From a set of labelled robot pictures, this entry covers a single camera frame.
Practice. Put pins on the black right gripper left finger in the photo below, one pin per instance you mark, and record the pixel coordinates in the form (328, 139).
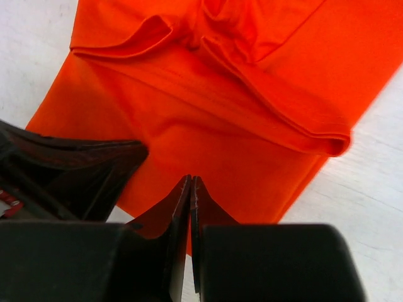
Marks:
(162, 233)

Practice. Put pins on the orange t shirt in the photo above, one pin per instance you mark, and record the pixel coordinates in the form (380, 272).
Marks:
(252, 96)

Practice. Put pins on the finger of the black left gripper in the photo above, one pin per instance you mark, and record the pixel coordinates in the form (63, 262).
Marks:
(49, 178)

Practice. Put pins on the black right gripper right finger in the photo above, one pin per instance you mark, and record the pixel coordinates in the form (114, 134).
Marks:
(212, 243)

